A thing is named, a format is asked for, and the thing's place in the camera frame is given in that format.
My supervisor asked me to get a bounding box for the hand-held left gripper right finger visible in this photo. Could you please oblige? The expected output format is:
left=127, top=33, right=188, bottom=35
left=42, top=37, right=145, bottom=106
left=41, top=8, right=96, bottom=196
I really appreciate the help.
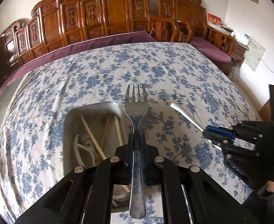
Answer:
left=140, top=133, right=260, bottom=224

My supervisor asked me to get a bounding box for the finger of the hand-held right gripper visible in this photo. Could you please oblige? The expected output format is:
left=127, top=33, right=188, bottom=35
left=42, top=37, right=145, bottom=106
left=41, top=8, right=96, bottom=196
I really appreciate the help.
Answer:
left=203, top=121, right=272, bottom=143
left=210, top=138, right=262, bottom=158

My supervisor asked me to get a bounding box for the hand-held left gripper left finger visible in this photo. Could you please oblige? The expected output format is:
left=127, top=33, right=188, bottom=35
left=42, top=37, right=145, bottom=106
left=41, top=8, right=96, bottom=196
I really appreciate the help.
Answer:
left=15, top=133, right=135, bottom=224

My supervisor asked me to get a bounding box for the silver knife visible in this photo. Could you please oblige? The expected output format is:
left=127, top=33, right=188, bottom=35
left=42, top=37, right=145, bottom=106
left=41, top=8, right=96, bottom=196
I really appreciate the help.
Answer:
left=170, top=103, right=223, bottom=151

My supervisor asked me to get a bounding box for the metal fork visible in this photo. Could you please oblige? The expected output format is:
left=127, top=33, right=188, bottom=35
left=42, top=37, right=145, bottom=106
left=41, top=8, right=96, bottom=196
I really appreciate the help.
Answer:
left=124, top=84, right=149, bottom=218

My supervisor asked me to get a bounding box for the wooden chopstick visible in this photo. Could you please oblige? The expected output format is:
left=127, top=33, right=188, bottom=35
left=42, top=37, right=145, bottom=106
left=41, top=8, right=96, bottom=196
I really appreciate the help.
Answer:
left=80, top=115, right=107, bottom=159

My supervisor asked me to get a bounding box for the metal tray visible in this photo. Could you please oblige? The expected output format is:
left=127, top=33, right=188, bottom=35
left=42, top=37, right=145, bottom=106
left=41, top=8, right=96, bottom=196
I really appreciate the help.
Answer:
left=63, top=101, right=130, bottom=213

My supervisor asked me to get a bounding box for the person's right forearm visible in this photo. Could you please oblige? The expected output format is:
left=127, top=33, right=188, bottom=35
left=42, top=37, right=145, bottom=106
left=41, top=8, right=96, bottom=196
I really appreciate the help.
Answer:
left=241, top=182, right=274, bottom=224

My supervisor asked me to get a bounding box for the white ceramic spoon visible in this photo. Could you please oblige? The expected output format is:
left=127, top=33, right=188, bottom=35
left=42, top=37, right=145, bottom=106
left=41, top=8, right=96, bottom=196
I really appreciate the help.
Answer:
left=74, top=134, right=96, bottom=166

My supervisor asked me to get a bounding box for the clear plastic bag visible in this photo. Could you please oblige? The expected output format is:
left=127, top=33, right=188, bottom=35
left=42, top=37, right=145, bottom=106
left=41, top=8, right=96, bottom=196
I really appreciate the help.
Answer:
left=228, top=59, right=241, bottom=80

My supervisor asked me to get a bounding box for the blue floral tablecloth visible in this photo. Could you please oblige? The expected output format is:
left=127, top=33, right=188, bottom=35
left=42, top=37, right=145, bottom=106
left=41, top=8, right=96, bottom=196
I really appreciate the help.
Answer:
left=0, top=42, right=261, bottom=224

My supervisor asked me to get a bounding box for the wooden side table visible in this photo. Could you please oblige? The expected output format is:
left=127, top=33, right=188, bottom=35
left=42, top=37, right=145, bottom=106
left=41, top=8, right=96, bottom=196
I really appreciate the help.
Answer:
left=233, top=41, right=248, bottom=62

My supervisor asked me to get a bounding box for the purple armchair cushion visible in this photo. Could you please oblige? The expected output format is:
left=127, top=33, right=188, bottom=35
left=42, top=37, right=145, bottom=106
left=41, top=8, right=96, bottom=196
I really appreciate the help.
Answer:
left=190, top=37, right=232, bottom=63

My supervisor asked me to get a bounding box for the white box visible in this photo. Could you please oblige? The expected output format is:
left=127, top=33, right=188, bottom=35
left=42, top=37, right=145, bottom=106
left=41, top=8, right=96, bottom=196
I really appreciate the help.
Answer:
left=235, top=31, right=251, bottom=46

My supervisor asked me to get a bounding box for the long purple bench cushion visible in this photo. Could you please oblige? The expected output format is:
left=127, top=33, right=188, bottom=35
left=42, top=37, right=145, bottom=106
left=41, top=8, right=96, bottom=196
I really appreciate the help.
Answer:
left=0, top=30, right=158, bottom=105

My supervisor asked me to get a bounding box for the red sign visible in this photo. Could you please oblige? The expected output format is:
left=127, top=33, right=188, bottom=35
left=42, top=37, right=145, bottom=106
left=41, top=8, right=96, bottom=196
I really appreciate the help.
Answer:
left=207, top=12, right=221, bottom=27

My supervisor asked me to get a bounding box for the carved wooden armchair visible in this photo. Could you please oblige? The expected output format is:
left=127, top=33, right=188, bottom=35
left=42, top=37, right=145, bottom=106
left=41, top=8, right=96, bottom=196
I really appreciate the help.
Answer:
left=149, top=0, right=238, bottom=63

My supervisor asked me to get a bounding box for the carved wooden bench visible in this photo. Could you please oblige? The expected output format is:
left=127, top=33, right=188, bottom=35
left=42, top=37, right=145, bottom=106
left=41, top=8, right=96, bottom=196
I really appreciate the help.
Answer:
left=0, top=0, right=182, bottom=66

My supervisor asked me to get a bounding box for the white cable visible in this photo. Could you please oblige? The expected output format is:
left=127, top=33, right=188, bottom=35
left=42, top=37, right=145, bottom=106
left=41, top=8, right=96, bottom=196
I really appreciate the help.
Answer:
left=261, top=59, right=274, bottom=77

